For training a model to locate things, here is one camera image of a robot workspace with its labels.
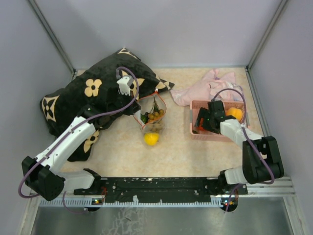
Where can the pink plastic basket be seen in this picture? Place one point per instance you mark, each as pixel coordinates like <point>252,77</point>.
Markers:
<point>195,137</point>

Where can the pink crumpled cloth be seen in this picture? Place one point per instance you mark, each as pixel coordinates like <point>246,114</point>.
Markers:
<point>207,87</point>

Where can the yellow lemon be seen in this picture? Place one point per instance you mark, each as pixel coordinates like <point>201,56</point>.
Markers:
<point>151,138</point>

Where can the yellow orange fruit right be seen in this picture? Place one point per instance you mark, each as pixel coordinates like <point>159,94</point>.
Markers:
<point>235,112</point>

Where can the brown longan bunch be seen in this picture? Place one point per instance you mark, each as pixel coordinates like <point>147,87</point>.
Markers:
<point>155,122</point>

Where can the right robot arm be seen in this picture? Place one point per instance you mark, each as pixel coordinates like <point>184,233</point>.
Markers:
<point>225,121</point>

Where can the aluminium frame post left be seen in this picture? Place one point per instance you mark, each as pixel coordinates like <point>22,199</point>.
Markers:
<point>51,34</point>

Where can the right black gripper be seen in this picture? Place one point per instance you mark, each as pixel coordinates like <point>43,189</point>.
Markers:
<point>204,113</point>

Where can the black floral pillow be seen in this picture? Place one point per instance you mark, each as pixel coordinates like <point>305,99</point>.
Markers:
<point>93,86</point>

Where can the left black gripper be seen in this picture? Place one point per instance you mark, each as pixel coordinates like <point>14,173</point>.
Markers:
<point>132,109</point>

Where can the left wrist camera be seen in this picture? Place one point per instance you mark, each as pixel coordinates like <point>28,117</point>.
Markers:
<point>124,84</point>

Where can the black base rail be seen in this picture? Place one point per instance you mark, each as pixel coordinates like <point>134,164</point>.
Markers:
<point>173,192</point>

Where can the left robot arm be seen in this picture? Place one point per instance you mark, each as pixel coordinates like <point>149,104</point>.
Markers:
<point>42,173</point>

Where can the dark grape bunch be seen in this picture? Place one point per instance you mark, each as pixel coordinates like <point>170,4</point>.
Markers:
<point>146,116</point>

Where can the clear zip top bag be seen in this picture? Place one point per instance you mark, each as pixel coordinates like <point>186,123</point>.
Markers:
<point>146,105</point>

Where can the aluminium frame post right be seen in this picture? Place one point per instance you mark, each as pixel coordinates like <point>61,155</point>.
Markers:
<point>277,15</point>

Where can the aluminium frame post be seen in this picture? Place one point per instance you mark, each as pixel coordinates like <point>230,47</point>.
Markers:
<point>277,15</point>
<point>51,34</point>

